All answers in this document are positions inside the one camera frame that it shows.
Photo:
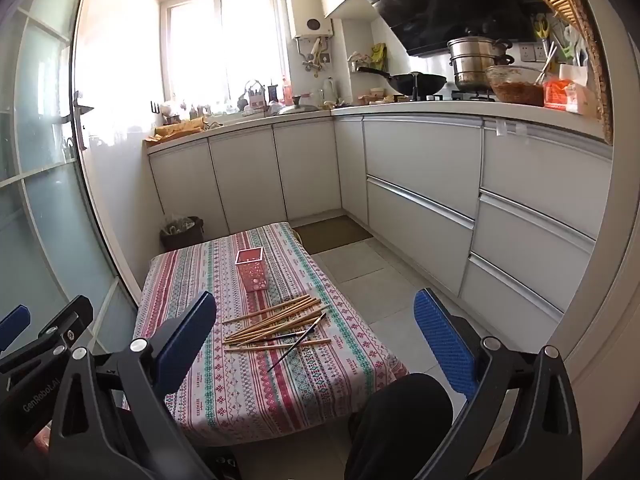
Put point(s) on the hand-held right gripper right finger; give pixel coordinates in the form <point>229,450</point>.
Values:
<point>445,347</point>

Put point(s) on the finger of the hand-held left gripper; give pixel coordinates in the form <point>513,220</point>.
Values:
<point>55,330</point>
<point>14,321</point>

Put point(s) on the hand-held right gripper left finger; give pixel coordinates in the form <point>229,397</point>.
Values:
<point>186,342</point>

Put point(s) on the pile of wooden chopsticks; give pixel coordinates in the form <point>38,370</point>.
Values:
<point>275,322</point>

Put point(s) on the pink perforated basket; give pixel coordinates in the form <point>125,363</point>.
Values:
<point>252,272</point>

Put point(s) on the thin black brush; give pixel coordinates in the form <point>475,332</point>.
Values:
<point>295,343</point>
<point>302,331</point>

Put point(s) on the striped patterned tablecloth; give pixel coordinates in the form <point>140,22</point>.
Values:
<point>240,390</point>

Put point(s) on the person's black trouser leg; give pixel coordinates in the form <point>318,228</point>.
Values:
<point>400,427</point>

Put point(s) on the dark trash bin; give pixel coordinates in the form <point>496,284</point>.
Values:
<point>181,234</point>

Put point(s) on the white cabinet with drawers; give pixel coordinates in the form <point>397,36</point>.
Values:
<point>475,200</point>

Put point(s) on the frosted glass door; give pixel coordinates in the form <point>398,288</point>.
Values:
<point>45,170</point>

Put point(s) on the brown floor mat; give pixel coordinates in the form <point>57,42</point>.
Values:
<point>330,234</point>

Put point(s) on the white cabinet with doors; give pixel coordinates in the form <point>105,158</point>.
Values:
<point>250,170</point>

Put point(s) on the gas stove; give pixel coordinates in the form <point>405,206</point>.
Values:
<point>450,96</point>

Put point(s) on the metal pot lid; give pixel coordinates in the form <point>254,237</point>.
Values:
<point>298,106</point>

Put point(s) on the black wok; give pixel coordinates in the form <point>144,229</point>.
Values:
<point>417,83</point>

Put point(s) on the glass bowl with food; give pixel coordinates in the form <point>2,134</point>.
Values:
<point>517,87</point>

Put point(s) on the red bottle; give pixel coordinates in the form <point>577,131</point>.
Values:
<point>286,91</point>

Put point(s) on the orange food packet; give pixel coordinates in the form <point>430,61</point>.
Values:
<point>565,96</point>

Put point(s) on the steel steamer pot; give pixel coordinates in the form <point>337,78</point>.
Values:
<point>475,62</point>

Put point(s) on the yellow green snack bag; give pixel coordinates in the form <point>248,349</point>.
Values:
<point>378,57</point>

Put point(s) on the kitchen window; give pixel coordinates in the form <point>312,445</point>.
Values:
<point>222,40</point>

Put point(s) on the black range hood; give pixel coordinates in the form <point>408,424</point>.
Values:
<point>450,5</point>

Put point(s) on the white water heater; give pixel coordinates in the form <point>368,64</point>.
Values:
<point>307,12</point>

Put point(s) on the woven wicker tray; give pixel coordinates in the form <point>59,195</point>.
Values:
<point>575,20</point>

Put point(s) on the black wall hook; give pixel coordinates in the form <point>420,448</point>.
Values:
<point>154,106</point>

